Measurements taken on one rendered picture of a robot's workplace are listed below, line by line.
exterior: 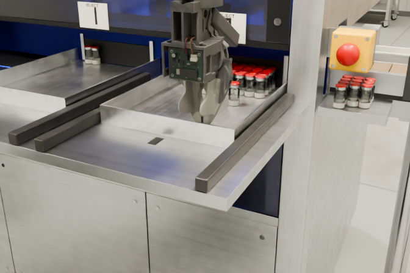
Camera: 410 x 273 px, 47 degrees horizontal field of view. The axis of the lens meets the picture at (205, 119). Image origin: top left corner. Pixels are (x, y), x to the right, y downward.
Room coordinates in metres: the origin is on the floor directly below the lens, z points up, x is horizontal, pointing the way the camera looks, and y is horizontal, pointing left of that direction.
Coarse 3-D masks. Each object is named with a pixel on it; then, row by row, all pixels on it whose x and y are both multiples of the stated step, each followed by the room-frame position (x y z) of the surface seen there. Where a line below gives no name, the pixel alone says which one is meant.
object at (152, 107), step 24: (120, 96) 0.84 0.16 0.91; (144, 96) 0.91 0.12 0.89; (168, 96) 0.94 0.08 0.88; (240, 96) 0.94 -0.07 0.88; (120, 120) 0.77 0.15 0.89; (144, 120) 0.75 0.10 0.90; (168, 120) 0.73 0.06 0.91; (192, 120) 0.80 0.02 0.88; (216, 120) 0.80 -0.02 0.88; (240, 120) 0.80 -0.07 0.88; (216, 144) 0.69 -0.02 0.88
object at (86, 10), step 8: (80, 8) 1.13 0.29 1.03; (88, 8) 1.12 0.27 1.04; (96, 8) 1.11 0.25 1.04; (104, 8) 1.10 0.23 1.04; (80, 16) 1.14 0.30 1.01; (88, 16) 1.12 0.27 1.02; (104, 16) 1.10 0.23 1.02; (80, 24) 1.14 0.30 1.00; (88, 24) 1.13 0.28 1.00; (96, 24) 1.11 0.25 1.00; (104, 24) 1.10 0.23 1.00
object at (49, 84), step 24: (0, 72) 1.01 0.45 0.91; (24, 72) 1.08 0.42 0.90; (48, 72) 1.12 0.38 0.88; (72, 72) 1.12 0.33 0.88; (96, 72) 1.12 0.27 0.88; (120, 72) 1.12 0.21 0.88; (144, 72) 1.07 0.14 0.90; (0, 96) 0.90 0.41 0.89; (24, 96) 0.87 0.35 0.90; (48, 96) 0.85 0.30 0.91; (72, 96) 0.85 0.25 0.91
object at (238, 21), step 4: (220, 12) 0.97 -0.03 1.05; (224, 16) 0.97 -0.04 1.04; (228, 16) 0.97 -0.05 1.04; (232, 16) 0.96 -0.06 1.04; (236, 16) 0.96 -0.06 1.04; (240, 16) 0.95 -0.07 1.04; (244, 16) 0.95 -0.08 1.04; (232, 20) 0.96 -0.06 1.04; (236, 20) 0.96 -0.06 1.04; (240, 20) 0.95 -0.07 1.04; (244, 20) 0.95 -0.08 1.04; (232, 24) 0.96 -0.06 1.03; (236, 24) 0.96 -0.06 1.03; (240, 24) 0.95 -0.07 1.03; (244, 24) 0.95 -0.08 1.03; (236, 28) 0.96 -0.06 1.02; (240, 28) 0.95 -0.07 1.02; (244, 28) 0.95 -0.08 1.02; (240, 32) 0.95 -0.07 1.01; (244, 32) 0.95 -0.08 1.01; (240, 36) 0.95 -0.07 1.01; (244, 36) 0.95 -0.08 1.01; (240, 40) 0.95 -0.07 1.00; (244, 40) 0.95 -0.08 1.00
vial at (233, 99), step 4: (232, 88) 0.88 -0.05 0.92; (236, 88) 0.88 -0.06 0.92; (232, 92) 0.88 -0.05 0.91; (236, 92) 0.88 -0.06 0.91; (232, 96) 0.88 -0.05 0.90; (236, 96) 0.88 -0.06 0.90; (228, 100) 0.88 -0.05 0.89; (232, 100) 0.88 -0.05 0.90; (236, 100) 0.88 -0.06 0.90; (232, 104) 0.88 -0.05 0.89; (236, 104) 0.88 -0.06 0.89
